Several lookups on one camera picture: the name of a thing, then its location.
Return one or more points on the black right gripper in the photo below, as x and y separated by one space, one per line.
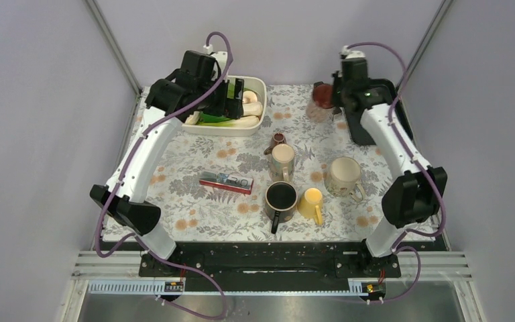
337 78

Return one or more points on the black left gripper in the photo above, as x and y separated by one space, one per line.
229 107

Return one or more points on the pink ghost pattern mug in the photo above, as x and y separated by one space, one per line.
320 107

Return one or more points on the cream christmas mug green inside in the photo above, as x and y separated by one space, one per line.
344 179

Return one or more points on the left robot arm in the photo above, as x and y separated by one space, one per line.
123 196

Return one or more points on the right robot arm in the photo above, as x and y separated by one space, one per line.
417 189

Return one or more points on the small brown mug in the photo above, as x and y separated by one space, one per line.
277 138

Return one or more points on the tall floral beige mug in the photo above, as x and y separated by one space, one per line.
282 162

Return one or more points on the yellow mug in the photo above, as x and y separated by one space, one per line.
310 205

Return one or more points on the black interior mug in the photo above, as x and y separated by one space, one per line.
281 199

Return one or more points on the white napa cabbage toy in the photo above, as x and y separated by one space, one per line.
193 119

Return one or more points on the green leek stalk toy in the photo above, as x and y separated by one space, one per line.
243 122

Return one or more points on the mushroom toy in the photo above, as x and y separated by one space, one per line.
249 97

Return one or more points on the white vegetable tray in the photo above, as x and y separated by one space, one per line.
255 109

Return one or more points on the floral tablecloth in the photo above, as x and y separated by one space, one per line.
193 212

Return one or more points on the red silver gum box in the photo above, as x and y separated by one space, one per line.
227 182

